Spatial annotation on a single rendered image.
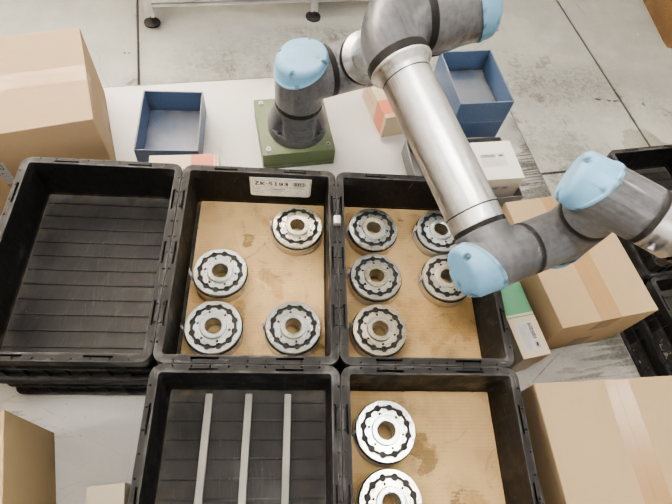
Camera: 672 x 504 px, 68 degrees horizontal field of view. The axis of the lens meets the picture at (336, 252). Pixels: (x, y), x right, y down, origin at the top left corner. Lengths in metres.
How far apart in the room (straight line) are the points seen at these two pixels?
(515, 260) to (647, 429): 0.46
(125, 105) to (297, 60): 0.55
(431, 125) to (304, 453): 0.57
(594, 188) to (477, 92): 0.89
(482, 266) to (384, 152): 0.78
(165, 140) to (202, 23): 1.59
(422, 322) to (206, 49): 2.06
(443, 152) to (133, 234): 0.66
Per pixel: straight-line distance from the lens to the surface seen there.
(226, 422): 0.92
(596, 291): 1.15
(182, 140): 1.39
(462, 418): 0.97
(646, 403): 1.06
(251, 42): 2.80
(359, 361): 0.85
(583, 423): 0.98
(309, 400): 0.92
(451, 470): 0.95
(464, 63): 1.56
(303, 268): 1.01
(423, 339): 0.99
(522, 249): 0.69
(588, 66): 3.22
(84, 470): 1.09
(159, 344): 0.87
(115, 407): 1.10
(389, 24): 0.77
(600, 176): 0.68
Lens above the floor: 1.73
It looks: 60 degrees down
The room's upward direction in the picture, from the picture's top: 12 degrees clockwise
